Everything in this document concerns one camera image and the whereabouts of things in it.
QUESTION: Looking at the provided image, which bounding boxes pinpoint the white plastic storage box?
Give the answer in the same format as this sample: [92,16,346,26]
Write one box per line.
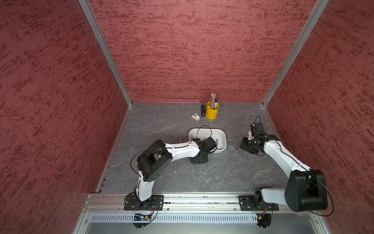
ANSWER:
[189,128,228,154]

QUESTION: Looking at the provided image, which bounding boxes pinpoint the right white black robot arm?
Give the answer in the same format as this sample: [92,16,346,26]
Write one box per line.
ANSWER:
[240,136,335,216]

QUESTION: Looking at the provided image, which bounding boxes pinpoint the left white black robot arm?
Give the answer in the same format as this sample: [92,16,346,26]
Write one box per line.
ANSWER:
[135,137,217,202]

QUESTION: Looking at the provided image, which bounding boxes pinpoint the yellow pen holder cup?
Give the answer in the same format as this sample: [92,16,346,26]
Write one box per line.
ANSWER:
[206,101,220,120]

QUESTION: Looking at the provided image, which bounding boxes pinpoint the pens in yellow cup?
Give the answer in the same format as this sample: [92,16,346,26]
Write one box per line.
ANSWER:
[209,93,217,110]

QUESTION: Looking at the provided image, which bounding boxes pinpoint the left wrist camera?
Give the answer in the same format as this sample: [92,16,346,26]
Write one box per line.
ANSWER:
[203,136,217,154]

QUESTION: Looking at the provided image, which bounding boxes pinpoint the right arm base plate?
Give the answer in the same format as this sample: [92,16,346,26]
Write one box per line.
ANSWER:
[238,195,279,212]

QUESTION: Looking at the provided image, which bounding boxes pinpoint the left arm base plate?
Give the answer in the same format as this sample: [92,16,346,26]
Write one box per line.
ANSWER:
[124,193,164,211]

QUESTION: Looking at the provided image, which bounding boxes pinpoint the aluminium front rail frame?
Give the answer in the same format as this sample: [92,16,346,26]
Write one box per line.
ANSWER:
[74,192,330,234]

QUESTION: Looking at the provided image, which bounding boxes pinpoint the right aluminium corner post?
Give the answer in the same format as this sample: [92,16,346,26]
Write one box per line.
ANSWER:
[263,0,329,108]

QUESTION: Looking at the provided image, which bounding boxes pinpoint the aluminium corner post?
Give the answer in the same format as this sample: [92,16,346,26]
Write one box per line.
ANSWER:
[263,0,329,108]
[79,0,133,108]

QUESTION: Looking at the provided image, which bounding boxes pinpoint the left aluminium corner post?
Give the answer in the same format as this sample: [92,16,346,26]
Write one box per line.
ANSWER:
[79,0,133,108]

